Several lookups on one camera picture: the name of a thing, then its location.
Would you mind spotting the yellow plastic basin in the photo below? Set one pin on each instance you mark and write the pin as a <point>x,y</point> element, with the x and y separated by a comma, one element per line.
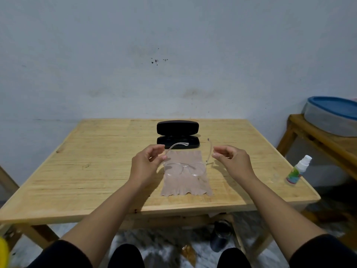
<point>3,254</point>

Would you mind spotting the person's black right sleeve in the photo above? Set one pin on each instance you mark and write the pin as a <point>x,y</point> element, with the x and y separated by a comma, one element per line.
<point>323,252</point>

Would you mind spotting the person's right leg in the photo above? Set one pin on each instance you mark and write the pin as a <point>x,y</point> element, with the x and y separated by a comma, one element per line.
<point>234,259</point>

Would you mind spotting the person's leg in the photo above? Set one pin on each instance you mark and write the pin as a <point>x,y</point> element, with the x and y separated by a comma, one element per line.
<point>125,258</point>
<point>234,259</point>

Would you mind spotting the black glasses case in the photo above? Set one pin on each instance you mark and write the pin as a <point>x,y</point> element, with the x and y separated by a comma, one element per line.
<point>178,128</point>

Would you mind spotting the person's right forearm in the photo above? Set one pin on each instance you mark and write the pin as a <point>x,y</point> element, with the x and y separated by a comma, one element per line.
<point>281,217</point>

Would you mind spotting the person's black sleeve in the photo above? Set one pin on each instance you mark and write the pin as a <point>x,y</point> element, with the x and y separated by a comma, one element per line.
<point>323,252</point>
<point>58,255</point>

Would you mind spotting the person's left hand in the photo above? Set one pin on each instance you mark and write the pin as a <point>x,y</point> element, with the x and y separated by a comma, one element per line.
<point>143,170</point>

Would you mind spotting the small white spray bottle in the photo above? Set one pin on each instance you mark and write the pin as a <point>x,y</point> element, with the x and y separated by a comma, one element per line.
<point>302,164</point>

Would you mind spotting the grey basin with blue lid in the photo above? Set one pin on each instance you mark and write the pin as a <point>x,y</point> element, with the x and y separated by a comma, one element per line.
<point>329,117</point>

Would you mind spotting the orange plastic bag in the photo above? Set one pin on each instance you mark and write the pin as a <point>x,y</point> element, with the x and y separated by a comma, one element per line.
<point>188,255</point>

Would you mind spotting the black tumbler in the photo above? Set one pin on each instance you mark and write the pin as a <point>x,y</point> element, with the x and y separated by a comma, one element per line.
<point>221,235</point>

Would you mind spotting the light wooden side table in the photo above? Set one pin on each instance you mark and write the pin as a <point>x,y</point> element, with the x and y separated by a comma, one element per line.
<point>8,181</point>

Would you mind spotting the brown wooden side table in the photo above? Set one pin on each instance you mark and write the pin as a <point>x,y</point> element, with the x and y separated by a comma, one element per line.
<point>329,147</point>

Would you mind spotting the person's right hand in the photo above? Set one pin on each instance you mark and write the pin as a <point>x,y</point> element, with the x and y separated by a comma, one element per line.
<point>237,164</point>

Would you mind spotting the person's black left sleeve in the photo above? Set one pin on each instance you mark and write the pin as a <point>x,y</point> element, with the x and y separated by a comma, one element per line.
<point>58,255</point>

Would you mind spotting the person's left leg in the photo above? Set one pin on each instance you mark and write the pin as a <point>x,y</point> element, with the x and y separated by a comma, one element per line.
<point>125,258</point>

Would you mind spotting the clear-framed glasses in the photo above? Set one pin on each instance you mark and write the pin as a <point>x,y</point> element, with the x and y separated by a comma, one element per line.
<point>196,168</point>

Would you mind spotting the beige cleaning cloth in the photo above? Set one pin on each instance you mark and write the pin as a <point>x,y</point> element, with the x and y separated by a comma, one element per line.
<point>184,187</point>

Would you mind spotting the person's left forearm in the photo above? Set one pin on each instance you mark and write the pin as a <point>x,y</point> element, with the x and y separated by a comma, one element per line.
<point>106,223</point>

